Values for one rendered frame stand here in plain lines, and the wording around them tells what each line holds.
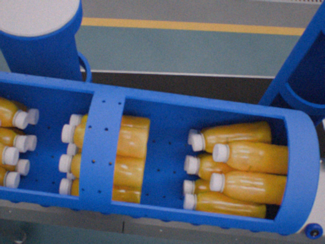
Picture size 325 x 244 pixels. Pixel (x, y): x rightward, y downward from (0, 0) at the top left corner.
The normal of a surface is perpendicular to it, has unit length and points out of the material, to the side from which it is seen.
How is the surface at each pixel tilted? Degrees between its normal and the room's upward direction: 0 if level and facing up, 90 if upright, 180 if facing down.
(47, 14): 0
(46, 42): 90
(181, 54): 0
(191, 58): 0
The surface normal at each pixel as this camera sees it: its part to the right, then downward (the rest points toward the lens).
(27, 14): 0.09, -0.44
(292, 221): -0.06, 0.66
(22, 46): -0.08, 0.89
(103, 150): 0.04, -0.05
